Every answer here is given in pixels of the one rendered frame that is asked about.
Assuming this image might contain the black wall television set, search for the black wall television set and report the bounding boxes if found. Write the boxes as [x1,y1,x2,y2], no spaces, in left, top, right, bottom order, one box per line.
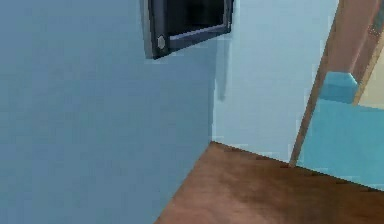
[140,0,235,61]

